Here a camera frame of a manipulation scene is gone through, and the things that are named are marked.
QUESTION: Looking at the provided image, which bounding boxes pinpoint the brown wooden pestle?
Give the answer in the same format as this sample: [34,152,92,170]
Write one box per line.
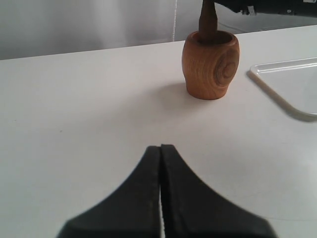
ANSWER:
[198,0,217,44]

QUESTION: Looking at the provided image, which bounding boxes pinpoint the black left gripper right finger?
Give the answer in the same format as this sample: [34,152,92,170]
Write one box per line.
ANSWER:
[160,145,277,238]

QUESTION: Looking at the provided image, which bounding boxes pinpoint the white rectangular plastic tray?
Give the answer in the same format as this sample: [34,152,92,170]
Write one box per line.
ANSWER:
[247,57,317,121]

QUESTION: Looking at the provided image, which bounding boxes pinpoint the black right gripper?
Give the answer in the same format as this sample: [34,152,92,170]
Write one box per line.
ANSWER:
[215,0,317,18]

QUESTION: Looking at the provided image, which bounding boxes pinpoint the wooden cup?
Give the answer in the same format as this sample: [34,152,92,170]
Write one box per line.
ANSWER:
[182,31,240,100]

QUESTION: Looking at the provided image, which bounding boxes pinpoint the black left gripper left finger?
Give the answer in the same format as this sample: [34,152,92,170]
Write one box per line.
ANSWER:
[58,146,161,238]

